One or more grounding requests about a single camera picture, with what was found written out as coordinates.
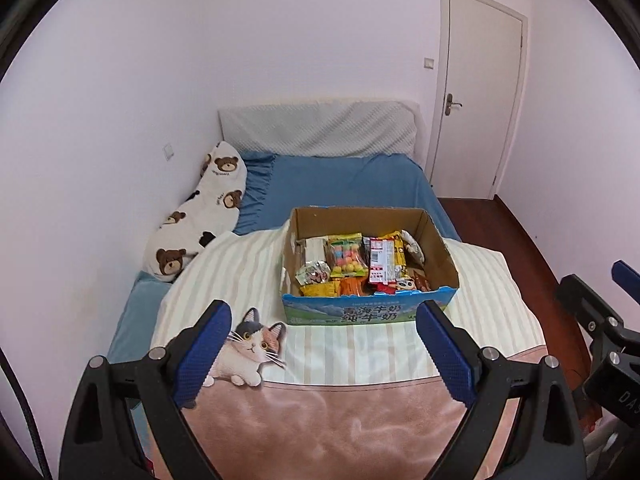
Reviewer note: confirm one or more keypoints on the bear print pillow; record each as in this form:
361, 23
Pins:
210, 200

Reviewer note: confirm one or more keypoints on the colourful candy ball packet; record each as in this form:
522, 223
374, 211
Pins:
346, 255

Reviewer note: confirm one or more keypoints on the red white label packet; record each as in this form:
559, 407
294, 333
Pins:
381, 260

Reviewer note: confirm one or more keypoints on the cardboard box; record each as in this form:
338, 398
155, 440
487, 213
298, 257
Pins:
350, 312

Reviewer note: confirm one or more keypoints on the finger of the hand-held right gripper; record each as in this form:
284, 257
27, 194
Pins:
629, 280
585, 305

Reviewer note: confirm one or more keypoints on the white headboard cushion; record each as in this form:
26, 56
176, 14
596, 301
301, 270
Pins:
320, 127

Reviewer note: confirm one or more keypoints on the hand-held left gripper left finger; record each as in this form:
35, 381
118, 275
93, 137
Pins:
200, 350

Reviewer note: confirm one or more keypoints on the striped blanket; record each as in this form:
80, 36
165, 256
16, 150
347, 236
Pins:
350, 410

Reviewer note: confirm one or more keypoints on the flat yellow snack packet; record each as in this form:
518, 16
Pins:
320, 290

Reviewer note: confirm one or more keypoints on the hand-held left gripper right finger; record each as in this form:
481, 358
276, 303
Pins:
445, 350

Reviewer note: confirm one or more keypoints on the brown snack packet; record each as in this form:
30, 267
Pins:
421, 280

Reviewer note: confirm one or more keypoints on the white door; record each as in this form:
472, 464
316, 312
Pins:
480, 100

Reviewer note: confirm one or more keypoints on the panda print snack packet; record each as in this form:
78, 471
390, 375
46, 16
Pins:
406, 285

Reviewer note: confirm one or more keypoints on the small silver snack packet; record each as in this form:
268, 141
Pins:
312, 272

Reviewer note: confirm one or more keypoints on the orange snack packet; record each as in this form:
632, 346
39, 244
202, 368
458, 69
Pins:
354, 286

